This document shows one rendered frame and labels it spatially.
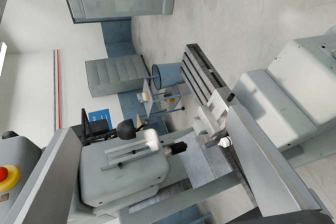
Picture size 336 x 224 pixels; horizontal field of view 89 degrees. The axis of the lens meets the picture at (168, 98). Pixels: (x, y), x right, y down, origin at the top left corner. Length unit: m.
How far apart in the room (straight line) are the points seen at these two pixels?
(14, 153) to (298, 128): 0.93
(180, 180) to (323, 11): 1.47
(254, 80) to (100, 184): 0.74
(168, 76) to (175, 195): 2.14
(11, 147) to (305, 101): 1.01
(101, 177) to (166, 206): 0.54
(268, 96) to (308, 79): 0.14
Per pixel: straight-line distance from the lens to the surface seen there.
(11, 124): 6.69
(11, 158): 0.66
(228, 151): 0.98
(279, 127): 0.81
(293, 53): 0.86
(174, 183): 1.16
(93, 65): 6.38
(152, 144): 0.67
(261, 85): 0.85
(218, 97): 0.78
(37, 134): 6.17
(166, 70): 2.95
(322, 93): 0.83
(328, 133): 1.54
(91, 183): 0.69
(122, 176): 0.68
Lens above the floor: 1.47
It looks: 18 degrees down
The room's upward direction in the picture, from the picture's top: 103 degrees counter-clockwise
